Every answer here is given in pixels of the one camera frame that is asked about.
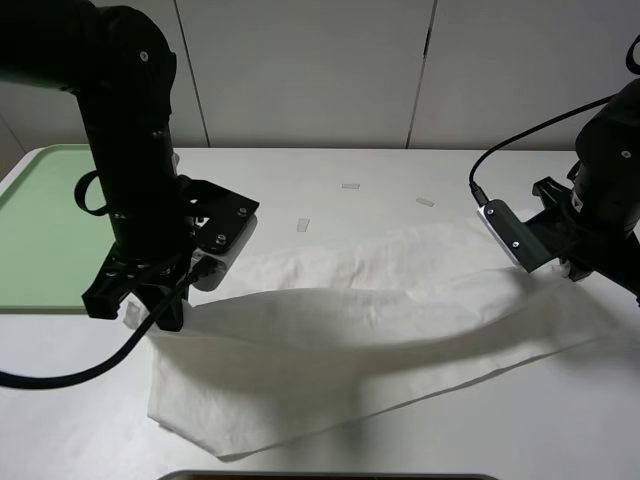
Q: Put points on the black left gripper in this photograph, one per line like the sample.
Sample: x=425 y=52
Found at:
x=118 y=276

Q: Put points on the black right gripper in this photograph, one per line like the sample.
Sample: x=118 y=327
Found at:
x=603 y=248

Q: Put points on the white short sleeve shirt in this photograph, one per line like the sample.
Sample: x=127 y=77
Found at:
x=296 y=342

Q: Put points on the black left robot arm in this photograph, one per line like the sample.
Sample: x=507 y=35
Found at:
x=119 y=67

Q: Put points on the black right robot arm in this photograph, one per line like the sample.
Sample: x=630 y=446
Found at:
x=604 y=202

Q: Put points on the green plastic tray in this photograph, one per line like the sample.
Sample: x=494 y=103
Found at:
x=51 y=250

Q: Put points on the clear tape strip right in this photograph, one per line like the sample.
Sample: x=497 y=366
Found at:
x=425 y=202

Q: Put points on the clear tape strip left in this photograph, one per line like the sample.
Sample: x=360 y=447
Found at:
x=302 y=225

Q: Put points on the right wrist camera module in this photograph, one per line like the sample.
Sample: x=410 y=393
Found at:
x=551 y=234

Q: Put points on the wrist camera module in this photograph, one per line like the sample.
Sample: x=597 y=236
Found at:
x=224 y=222
x=551 y=234

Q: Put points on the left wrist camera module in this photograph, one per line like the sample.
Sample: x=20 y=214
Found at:
x=224 y=222

